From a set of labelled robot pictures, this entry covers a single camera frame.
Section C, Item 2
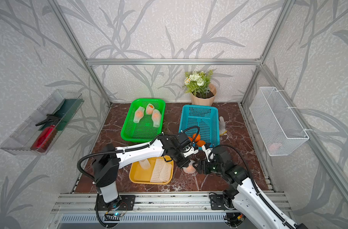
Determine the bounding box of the white foam net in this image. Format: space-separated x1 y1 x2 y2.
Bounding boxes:
139 159 151 170
159 162 173 183
150 158 165 183

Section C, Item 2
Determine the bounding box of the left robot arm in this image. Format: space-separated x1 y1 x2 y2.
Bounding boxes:
76 126 200 204

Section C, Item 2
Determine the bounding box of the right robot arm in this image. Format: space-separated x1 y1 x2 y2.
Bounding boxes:
195 145 307 229

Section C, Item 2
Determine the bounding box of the white yellow work glove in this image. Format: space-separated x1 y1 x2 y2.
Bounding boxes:
219 116 227 136

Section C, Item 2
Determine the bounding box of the green plastic basket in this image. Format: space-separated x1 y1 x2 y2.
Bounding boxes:
121 98 166 143

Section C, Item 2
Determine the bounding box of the teal plastic basket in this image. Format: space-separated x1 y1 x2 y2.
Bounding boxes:
179 105 220 146

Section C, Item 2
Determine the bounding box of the yellow plastic tray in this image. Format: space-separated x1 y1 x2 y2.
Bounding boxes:
129 156 174 185

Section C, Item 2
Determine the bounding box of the potted white flower plant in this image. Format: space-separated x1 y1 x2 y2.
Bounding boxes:
184 69 216 106

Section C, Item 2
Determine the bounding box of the red black spray bottle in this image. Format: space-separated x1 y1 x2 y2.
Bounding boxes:
30 114 61 153

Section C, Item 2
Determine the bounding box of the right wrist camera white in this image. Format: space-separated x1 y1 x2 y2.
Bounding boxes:
201 144 214 162

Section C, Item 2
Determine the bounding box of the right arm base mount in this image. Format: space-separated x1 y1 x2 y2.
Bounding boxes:
208 192 235 210

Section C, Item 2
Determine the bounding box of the aluminium front rail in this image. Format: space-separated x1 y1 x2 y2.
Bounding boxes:
51 191 292 214

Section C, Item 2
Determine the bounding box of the white wire mesh basket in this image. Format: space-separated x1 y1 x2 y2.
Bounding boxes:
250 87 309 156

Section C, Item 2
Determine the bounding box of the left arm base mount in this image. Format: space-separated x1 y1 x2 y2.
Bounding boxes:
95 195 136 211

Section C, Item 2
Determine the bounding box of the clear plastic wall bin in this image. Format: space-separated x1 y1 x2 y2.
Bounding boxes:
0 89 84 156

